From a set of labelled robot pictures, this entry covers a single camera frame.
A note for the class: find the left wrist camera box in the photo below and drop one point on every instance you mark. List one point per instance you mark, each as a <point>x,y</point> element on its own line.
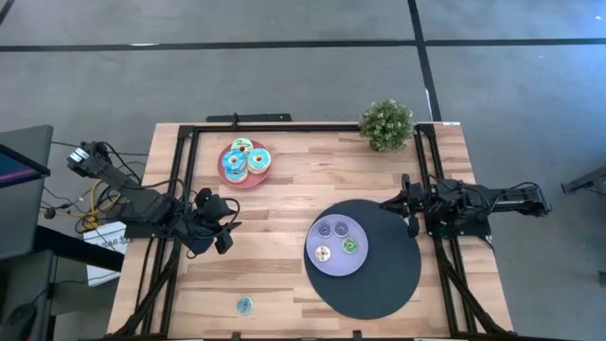
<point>219,206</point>

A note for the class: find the black desk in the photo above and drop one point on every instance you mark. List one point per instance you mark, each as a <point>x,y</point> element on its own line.
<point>71,246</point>

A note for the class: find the black mounting bracket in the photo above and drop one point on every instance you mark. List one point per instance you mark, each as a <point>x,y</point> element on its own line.
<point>255,118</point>

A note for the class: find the white printed paper sheet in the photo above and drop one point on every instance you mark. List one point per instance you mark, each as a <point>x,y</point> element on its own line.
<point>106,237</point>

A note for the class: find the small teal frosted donut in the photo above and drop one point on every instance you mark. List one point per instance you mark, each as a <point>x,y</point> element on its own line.
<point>240,301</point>

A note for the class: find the large mint donut black drizzle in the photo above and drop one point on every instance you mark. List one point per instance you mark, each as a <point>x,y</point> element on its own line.
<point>247,143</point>

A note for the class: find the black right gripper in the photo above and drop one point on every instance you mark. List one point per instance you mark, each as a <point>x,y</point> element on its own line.
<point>415,222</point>

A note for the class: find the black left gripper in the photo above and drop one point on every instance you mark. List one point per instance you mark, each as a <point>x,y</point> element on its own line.
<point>223,242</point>

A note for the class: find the small purple frosted donut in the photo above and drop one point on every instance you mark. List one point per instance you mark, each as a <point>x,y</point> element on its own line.
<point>320,225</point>
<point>337,225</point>

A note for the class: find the large white donut teal drizzle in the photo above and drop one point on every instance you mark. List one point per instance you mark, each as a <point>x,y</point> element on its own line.
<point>237,179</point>

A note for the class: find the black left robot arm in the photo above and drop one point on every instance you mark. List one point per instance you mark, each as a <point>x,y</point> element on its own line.
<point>142,203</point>

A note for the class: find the potted green plant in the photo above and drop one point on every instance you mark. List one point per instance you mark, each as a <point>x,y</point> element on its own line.
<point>386,125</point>

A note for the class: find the black stand foot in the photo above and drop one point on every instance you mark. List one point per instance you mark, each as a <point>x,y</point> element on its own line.
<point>587,180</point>

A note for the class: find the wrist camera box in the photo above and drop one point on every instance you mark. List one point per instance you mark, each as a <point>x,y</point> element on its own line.
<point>421,199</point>
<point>219,206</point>

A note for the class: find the small white frosted donut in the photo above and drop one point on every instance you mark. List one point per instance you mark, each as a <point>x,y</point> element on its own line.
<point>318,249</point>

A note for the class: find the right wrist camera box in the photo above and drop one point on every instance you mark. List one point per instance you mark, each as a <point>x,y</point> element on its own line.
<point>421,199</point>

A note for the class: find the computer monitor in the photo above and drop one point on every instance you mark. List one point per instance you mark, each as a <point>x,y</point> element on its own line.
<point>14,170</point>

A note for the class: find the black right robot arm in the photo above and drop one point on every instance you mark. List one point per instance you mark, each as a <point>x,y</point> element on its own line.
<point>502,199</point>

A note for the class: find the pink round plate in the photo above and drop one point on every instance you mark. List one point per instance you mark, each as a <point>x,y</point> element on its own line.
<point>255,180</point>

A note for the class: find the black round woven placemat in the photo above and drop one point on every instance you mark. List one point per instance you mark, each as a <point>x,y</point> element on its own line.
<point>393,265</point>

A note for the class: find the lavender round plate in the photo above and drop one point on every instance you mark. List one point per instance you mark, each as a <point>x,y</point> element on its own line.
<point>350,265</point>

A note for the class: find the black computer mouse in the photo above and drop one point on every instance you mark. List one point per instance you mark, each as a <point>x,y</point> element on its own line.
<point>19,322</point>

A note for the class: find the small green frosted donut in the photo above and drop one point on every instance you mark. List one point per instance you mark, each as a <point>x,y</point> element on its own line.
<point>345,241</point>

